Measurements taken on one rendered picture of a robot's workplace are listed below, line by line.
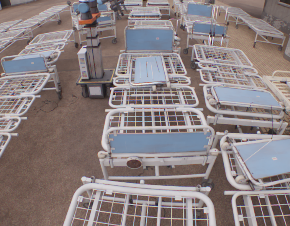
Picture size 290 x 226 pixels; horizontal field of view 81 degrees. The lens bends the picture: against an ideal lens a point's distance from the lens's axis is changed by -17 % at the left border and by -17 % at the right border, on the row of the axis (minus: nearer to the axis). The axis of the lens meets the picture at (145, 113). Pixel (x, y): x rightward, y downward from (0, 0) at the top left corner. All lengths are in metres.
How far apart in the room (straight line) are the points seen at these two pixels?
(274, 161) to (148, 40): 2.35
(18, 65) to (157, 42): 2.06
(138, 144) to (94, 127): 1.19
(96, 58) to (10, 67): 1.29
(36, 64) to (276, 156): 2.94
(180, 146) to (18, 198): 1.59
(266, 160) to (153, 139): 0.86
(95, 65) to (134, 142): 1.69
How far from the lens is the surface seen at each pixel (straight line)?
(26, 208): 2.07
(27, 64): 3.05
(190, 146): 1.46
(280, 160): 1.67
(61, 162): 2.23
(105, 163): 1.55
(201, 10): 6.32
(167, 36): 3.09
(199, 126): 1.32
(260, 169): 1.52
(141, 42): 3.10
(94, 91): 2.89
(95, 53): 2.77
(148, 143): 1.39
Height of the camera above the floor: 1.64
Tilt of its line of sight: 39 degrees down
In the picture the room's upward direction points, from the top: straight up
